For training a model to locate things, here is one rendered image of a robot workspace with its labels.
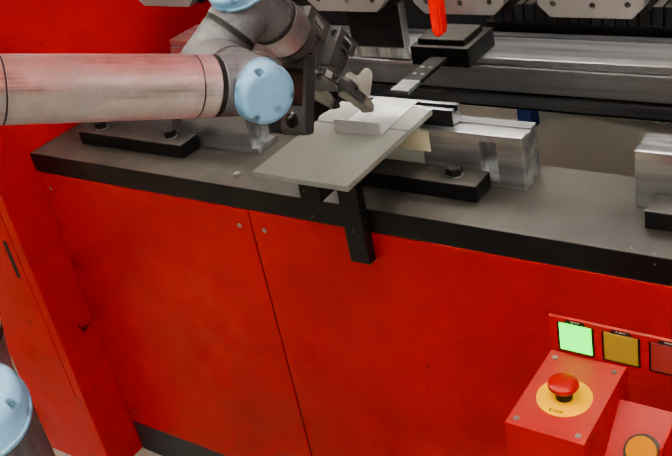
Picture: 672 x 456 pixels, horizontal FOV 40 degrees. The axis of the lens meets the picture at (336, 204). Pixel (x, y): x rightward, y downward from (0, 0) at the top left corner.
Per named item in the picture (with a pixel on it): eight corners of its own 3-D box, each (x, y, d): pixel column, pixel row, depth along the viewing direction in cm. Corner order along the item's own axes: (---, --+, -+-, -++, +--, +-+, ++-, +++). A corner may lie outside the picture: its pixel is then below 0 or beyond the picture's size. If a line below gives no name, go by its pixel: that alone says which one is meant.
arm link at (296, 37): (286, 46, 125) (239, 43, 129) (303, 62, 129) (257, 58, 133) (303, -3, 126) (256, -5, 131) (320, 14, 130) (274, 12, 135)
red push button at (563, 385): (544, 407, 121) (542, 385, 119) (555, 387, 124) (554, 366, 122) (573, 415, 119) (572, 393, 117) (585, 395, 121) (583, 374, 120)
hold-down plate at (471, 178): (324, 180, 165) (321, 165, 164) (340, 166, 169) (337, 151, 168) (477, 203, 149) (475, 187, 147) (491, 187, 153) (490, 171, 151)
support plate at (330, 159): (252, 177, 145) (251, 171, 145) (342, 106, 163) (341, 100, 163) (348, 192, 136) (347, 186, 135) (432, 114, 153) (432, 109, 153)
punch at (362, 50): (354, 57, 157) (345, 3, 153) (361, 53, 159) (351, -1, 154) (406, 60, 152) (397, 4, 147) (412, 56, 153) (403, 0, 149)
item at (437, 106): (351, 116, 164) (349, 101, 162) (360, 109, 166) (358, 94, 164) (453, 127, 153) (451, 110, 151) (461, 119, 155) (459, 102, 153)
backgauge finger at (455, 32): (371, 98, 165) (366, 72, 163) (439, 43, 183) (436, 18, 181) (430, 103, 159) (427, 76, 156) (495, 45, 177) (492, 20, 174)
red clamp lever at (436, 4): (430, 38, 138) (421, -26, 133) (443, 28, 141) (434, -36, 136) (441, 38, 137) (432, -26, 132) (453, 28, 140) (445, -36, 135)
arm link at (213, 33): (183, 95, 115) (233, 22, 115) (151, 74, 124) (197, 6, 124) (229, 127, 120) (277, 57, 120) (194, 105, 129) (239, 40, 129)
